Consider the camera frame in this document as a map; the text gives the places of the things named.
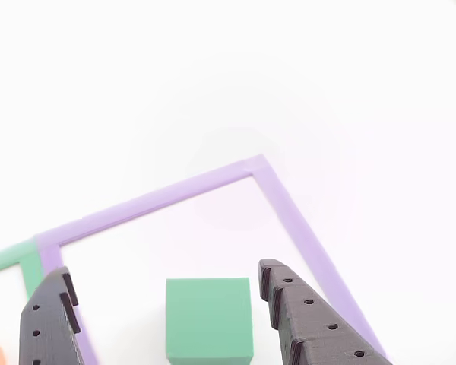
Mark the green block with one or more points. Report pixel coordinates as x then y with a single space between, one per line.
209 319

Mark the green tape square frame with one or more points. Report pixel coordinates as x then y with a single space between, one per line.
30 273

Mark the purple tape square frame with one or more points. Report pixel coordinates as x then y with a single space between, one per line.
175 194

